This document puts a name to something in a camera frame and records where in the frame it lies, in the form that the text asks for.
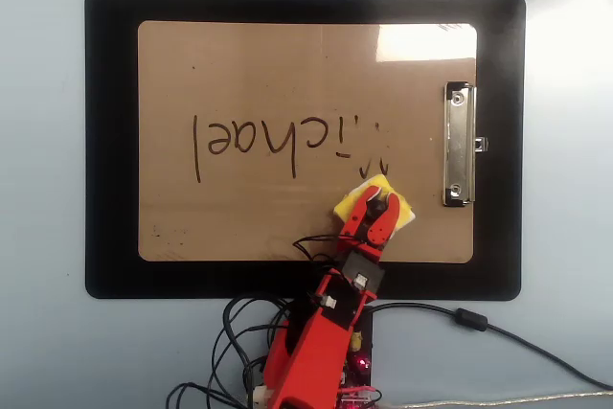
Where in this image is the silver braided usb cable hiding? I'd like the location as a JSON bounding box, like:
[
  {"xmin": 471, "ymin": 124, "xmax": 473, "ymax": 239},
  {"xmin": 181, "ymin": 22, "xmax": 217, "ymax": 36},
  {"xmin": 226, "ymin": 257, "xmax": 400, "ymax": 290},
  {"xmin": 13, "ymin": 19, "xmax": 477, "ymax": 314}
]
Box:
[{"xmin": 377, "ymin": 392, "xmax": 613, "ymax": 408}]

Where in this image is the black robot wire bundle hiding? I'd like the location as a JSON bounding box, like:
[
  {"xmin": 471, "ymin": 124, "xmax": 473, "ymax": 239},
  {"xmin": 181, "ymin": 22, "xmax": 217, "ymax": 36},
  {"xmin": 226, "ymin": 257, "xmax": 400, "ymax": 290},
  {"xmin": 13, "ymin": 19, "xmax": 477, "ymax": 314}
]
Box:
[{"xmin": 167, "ymin": 234, "xmax": 349, "ymax": 409}]

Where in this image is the brown clipboard board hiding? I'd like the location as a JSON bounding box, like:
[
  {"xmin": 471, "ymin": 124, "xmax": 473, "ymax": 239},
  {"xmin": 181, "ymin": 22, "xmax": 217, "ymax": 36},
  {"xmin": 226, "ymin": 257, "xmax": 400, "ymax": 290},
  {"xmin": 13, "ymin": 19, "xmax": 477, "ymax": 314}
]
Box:
[{"xmin": 137, "ymin": 20, "xmax": 479, "ymax": 265}]

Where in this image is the yellow sponge with black knob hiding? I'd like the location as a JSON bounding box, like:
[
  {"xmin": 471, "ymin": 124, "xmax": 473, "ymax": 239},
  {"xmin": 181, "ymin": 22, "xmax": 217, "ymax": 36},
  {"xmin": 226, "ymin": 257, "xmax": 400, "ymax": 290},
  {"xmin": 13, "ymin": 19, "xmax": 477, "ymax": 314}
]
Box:
[{"xmin": 333, "ymin": 173, "xmax": 417, "ymax": 239}]

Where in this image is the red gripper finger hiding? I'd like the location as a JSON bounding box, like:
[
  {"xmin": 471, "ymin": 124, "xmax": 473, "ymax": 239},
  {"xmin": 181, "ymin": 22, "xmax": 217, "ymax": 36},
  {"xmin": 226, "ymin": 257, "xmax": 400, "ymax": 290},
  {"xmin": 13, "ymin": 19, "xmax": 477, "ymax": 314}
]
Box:
[
  {"xmin": 365, "ymin": 192, "xmax": 401, "ymax": 251},
  {"xmin": 339, "ymin": 187, "xmax": 380, "ymax": 243}
]

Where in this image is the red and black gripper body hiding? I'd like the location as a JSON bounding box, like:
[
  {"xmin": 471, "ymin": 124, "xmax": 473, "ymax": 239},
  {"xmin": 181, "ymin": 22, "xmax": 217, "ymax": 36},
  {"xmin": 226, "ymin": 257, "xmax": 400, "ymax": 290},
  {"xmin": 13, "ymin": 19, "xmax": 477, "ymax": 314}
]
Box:
[{"xmin": 336, "ymin": 231, "xmax": 387, "ymax": 296}]

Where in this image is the silver metal clipboard clip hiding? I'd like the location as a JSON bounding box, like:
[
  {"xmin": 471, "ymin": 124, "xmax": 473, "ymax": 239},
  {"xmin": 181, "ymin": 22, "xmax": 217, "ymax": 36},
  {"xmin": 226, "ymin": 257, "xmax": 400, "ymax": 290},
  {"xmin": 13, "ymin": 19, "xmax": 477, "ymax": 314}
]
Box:
[{"xmin": 441, "ymin": 81, "xmax": 489, "ymax": 208}]

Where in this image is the black power cable with ferrite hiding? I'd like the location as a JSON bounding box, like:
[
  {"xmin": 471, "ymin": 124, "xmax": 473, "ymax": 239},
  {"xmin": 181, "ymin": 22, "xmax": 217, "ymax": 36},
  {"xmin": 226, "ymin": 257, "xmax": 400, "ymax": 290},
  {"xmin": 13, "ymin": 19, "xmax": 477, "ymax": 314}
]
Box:
[{"xmin": 368, "ymin": 302, "xmax": 613, "ymax": 391}]

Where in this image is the black rectangular mat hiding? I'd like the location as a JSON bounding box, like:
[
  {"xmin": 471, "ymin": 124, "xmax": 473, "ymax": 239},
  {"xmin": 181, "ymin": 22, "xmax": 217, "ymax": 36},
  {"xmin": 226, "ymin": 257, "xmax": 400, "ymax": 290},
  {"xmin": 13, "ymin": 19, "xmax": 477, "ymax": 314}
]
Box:
[{"xmin": 84, "ymin": 0, "xmax": 527, "ymax": 301}]

